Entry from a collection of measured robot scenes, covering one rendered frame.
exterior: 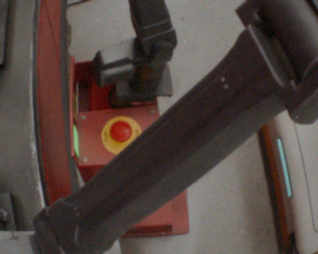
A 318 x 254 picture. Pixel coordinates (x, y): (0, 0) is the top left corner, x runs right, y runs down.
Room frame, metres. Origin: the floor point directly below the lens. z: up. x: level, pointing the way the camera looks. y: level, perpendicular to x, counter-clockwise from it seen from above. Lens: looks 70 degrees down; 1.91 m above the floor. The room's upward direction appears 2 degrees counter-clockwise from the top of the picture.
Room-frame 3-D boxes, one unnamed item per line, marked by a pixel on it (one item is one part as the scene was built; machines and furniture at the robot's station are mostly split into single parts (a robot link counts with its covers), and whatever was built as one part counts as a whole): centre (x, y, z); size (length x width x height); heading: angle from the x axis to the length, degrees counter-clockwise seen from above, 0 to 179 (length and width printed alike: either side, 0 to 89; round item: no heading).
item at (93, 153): (0.45, 0.08, 0.75); 0.20 x 0.16 x 0.18; 2
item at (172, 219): (0.45, 0.05, 0.06); 0.25 x 0.20 x 0.12; 92
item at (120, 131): (0.41, 0.07, 0.79); 0.04 x 0.04 x 0.04
